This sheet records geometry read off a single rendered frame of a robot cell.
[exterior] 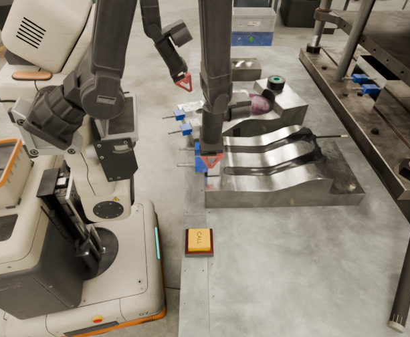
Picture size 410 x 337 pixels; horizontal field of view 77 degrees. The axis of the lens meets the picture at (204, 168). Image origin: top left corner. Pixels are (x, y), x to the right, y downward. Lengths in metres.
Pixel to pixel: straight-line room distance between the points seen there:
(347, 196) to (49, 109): 0.83
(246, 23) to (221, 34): 3.69
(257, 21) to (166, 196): 3.04
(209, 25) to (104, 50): 0.19
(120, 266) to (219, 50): 1.10
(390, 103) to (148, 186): 1.56
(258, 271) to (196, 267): 0.17
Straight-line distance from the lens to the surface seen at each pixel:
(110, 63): 0.51
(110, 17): 0.48
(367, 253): 0.90
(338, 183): 0.94
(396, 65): 1.41
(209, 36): 0.53
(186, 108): 1.14
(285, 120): 1.16
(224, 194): 0.80
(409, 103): 1.57
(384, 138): 1.37
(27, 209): 1.01
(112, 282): 1.36
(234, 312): 0.72
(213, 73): 0.57
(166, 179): 2.03
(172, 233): 1.74
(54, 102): 0.57
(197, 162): 0.80
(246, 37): 4.28
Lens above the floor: 1.49
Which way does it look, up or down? 45 degrees down
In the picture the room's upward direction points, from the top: straight up
